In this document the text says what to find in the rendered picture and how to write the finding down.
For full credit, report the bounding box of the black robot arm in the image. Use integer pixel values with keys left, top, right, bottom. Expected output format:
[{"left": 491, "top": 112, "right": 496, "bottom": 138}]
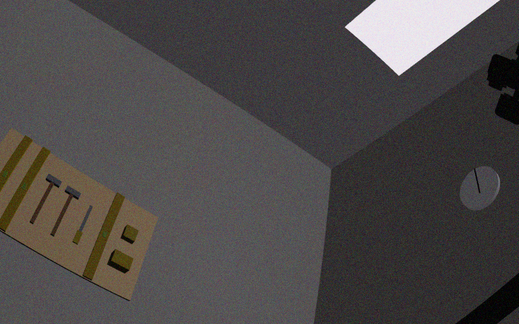
[{"left": 456, "top": 54, "right": 519, "bottom": 324}]

